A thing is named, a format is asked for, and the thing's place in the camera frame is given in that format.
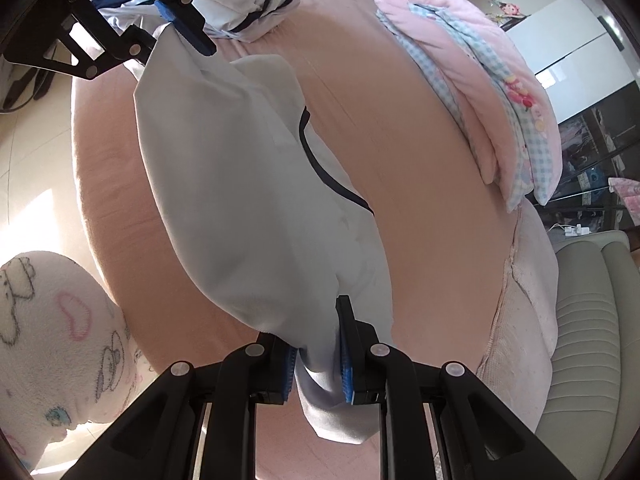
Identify white navy-trimmed pants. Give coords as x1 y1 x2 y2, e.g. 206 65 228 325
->
91 0 299 42

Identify white navy-trimmed jacket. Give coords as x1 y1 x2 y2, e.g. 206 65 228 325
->
134 26 393 444

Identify grey padded headboard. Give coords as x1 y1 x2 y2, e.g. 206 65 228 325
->
536 231 640 479

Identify person's pajama clad body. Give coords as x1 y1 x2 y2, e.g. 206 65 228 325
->
1 252 155 470

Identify pink bed sheet mattress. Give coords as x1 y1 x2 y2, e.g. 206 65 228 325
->
69 0 526 480

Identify pink hanging garment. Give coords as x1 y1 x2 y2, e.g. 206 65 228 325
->
608 178 640 209

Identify folded pink checkered quilt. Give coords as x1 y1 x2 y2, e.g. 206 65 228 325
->
373 0 562 211

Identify white black wardrobe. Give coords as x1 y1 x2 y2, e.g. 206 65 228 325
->
508 0 639 231

